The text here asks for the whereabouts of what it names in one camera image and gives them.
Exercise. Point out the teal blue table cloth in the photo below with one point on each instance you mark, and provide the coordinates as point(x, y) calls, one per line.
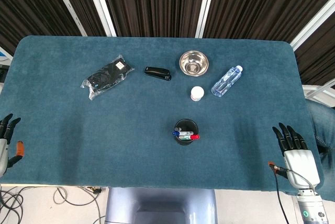
point(131, 129)

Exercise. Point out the left black-fingered robot hand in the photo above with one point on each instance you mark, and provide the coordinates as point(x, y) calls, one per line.
point(4, 153)

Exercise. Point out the small white pill bottle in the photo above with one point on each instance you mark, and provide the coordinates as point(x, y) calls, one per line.
point(197, 93)

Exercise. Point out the black stapler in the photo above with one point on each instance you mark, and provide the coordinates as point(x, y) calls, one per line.
point(157, 73)

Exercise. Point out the white frame post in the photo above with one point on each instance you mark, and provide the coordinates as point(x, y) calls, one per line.
point(67, 4)
point(206, 4)
point(100, 4)
point(312, 23)

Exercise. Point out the blue-grey robot torso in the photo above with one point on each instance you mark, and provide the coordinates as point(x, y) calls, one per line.
point(161, 205)

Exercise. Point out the stainless steel bowl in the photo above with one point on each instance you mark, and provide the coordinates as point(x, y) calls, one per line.
point(194, 63)

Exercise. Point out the right black-fingered robot hand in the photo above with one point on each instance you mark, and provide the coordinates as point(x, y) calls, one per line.
point(301, 165)

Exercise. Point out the white marker body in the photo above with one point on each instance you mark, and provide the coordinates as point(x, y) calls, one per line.
point(184, 137)

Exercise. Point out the black item in plastic bag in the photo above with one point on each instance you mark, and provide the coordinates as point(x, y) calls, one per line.
point(106, 77)

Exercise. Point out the clear plastic water bottle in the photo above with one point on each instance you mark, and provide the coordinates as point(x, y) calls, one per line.
point(226, 81)

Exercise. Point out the blue jeans leg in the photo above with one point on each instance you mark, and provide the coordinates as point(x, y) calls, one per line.
point(324, 135)

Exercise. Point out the white metal frame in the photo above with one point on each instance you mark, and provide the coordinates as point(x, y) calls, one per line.
point(318, 93)

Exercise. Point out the black round pen holder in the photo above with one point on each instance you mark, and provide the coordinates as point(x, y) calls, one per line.
point(186, 141)

